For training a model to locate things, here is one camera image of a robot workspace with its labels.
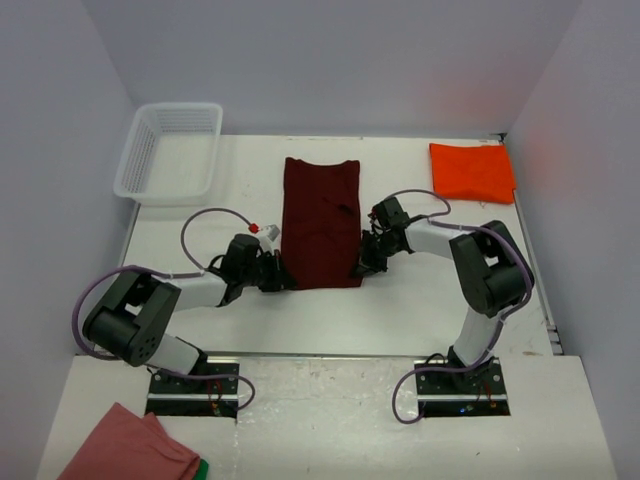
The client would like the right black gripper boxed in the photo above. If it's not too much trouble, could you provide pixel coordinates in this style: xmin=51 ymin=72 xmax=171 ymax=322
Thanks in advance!
xmin=351 ymin=231 xmax=402 ymax=281

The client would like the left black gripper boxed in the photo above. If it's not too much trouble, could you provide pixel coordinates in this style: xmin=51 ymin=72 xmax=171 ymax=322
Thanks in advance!
xmin=240 ymin=249 xmax=296 ymax=293

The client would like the dark red t-shirt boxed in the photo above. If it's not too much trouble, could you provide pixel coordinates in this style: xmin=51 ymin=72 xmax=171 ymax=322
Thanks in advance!
xmin=281 ymin=157 xmax=362 ymax=290

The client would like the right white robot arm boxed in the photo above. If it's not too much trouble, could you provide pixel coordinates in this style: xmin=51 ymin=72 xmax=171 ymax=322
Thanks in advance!
xmin=352 ymin=196 xmax=535 ymax=393

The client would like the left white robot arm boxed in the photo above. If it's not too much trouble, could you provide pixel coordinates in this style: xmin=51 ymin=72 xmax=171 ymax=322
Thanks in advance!
xmin=74 ymin=234 xmax=296 ymax=393

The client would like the folded orange t-shirt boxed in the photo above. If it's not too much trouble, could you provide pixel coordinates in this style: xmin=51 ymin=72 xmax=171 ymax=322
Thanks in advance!
xmin=429 ymin=143 xmax=517 ymax=205

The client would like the white plastic basket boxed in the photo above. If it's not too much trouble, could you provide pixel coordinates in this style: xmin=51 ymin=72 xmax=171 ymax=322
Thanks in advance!
xmin=113 ymin=102 xmax=223 ymax=207

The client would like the green cloth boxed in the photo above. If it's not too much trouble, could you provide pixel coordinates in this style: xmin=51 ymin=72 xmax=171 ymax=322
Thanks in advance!
xmin=193 ymin=458 xmax=209 ymax=480

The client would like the pink folded t-shirt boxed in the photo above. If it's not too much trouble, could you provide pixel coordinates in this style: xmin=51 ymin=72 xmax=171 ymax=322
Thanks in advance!
xmin=59 ymin=403 xmax=201 ymax=480

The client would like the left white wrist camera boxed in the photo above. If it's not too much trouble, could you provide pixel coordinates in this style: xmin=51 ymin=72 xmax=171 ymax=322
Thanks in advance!
xmin=248 ymin=223 xmax=281 ymax=254

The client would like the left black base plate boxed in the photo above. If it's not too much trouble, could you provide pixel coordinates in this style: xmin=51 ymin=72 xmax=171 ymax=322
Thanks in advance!
xmin=145 ymin=360 xmax=240 ymax=419

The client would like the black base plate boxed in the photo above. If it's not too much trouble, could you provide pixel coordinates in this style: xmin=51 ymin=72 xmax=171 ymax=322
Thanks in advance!
xmin=415 ymin=357 xmax=511 ymax=418
xmin=145 ymin=360 xmax=240 ymax=419

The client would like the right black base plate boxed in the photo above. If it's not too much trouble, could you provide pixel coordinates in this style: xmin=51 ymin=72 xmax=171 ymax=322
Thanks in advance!
xmin=415 ymin=357 xmax=511 ymax=418

